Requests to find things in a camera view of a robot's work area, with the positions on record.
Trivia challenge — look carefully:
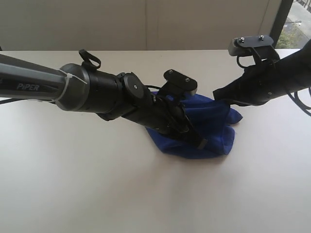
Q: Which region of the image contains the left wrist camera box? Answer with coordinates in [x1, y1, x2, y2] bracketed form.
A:
[157, 69, 198, 103]

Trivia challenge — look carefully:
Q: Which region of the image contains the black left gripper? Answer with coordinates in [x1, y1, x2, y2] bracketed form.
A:
[122, 94, 207, 150]

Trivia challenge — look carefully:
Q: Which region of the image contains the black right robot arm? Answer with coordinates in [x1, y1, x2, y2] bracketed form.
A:
[213, 35, 311, 106]

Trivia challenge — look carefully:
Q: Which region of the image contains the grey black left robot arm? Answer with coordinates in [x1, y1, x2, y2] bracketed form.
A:
[0, 50, 207, 149]

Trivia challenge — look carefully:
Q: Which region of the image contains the dark window frame post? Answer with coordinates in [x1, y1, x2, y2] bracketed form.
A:
[270, 0, 293, 48]

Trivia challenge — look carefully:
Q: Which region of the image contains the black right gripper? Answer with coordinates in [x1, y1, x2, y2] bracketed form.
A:
[213, 60, 288, 107]

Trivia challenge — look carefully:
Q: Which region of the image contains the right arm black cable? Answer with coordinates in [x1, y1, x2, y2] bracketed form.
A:
[288, 87, 311, 117]

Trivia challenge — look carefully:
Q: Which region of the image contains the blue towel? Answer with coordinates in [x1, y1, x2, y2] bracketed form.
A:
[146, 94, 243, 159]

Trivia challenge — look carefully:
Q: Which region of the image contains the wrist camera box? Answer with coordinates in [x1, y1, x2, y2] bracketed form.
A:
[228, 35, 280, 68]
[157, 69, 198, 103]

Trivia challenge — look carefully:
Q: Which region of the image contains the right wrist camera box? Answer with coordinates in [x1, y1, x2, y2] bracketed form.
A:
[228, 35, 280, 68]

